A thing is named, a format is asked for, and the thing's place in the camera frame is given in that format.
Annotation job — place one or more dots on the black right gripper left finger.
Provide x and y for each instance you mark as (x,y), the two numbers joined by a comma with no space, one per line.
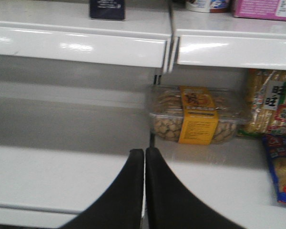
(120,206)

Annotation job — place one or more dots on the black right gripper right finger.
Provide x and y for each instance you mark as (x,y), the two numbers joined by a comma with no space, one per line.
(170,205)

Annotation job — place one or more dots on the blue Chocofello cookie box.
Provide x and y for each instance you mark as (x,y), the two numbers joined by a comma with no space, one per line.
(113,10)

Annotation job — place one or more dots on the clear cookie tray yellow label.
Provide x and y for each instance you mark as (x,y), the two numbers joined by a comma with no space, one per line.
(195,115)

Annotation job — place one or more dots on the blue snack bag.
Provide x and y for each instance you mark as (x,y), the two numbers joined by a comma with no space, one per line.
(275,149)

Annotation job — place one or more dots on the white supermarket shelf unit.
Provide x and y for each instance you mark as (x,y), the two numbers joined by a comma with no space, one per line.
(72,106)

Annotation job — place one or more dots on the rice cracker snack bag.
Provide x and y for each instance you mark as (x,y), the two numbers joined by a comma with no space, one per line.
(266,98)

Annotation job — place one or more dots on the pink snack box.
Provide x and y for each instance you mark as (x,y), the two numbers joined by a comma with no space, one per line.
(260,9)

